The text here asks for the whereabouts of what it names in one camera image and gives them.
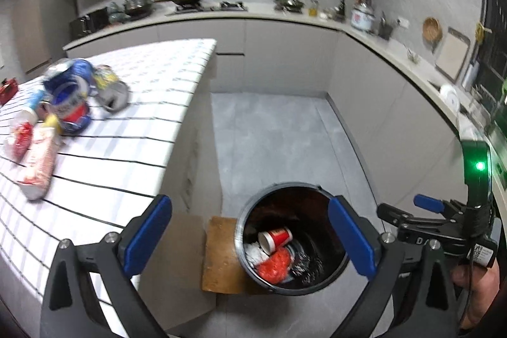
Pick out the red plastic bag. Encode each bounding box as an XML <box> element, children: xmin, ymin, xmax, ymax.
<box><xmin>256</xmin><ymin>247</ymin><xmax>292</xmax><ymax>285</ymax></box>

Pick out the red paper cup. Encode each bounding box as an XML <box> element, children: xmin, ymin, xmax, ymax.
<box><xmin>258</xmin><ymin>227</ymin><xmax>293</xmax><ymax>255</ymax></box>

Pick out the red white milk carton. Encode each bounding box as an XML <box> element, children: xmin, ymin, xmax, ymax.
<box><xmin>16</xmin><ymin>126</ymin><xmax>60</xmax><ymax>201</ymax></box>

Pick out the blue white patterned paper cup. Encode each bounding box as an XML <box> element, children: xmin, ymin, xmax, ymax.
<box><xmin>12</xmin><ymin>89</ymin><xmax>50</xmax><ymax>127</ymax></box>

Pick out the blue soda can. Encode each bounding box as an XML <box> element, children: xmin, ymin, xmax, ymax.
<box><xmin>42</xmin><ymin>58</ymin><xmax>93</xmax><ymax>134</ymax></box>

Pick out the white tissue paper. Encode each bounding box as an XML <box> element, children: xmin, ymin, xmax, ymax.
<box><xmin>244</xmin><ymin>242</ymin><xmax>269</xmax><ymax>268</ymax></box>

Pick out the black trash bin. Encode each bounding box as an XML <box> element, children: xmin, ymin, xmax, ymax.
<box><xmin>234</xmin><ymin>182</ymin><xmax>349</xmax><ymax>296</ymax></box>

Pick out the person's right hand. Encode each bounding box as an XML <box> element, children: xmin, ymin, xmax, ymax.
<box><xmin>451</xmin><ymin>261</ymin><xmax>500</xmax><ymax>329</ymax></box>

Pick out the checkered white tablecloth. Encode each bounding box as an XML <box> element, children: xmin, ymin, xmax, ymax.
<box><xmin>1</xmin><ymin>39</ymin><xmax>216</xmax><ymax>337</ymax></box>

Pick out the wooden board on floor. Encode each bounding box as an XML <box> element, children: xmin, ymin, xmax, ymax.
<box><xmin>201</xmin><ymin>216</ymin><xmax>261</xmax><ymax>295</ymax></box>

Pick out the clear cup red lid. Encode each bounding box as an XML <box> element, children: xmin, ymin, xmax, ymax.
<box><xmin>3</xmin><ymin>121</ymin><xmax>34</xmax><ymax>162</ymax></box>

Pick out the yellow sponge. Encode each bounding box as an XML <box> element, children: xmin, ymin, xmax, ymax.
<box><xmin>42</xmin><ymin>113</ymin><xmax>62</xmax><ymax>135</ymax></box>

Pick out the yellow green drink can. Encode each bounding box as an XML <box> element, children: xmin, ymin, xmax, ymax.
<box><xmin>93</xmin><ymin>65</ymin><xmax>130</xmax><ymax>113</ymax></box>

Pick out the white rice cooker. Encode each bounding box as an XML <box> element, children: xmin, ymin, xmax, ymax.
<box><xmin>350</xmin><ymin>0</ymin><xmax>375</xmax><ymax>32</ymax></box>

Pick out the red lidded pot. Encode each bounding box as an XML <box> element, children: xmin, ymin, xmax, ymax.
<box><xmin>0</xmin><ymin>78</ymin><xmax>19</xmax><ymax>106</ymax></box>

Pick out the black microwave oven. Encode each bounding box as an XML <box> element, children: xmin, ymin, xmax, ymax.
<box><xmin>70</xmin><ymin>8</ymin><xmax>109</xmax><ymax>40</ymax></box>

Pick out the green ceramic gourd vase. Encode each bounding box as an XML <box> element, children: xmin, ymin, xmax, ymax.
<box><xmin>106</xmin><ymin>2</ymin><xmax>127</xmax><ymax>25</ymax></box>

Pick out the black lidded wok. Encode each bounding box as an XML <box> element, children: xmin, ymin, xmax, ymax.
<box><xmin>123</xmin><ymin>0</ymin><xmax>153</xmax><ymax>16</ymax></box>

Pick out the refrigerator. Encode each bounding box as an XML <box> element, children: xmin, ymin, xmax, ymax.
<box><xmin>11</xmin><ymin>0</ymin><xmax>76</xmax><ymax>79</ymax></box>

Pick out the black gas stove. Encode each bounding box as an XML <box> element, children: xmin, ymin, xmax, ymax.
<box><xmin>169</xmin><ymin>2</ymin><xmax>248</xmax><ymax>16</ymax></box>

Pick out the cutting board leaning on wall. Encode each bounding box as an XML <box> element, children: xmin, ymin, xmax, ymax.
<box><xmin>435</xmin><ymin>27</ymin><xmax>471</xmax><ymax>83</ymax></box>

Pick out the woven basket on wall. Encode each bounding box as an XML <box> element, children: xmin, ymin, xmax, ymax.
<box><xmin>422</xmin><ymin>17</ymin><xmax>443</xmax><ymax>44</ymax></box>

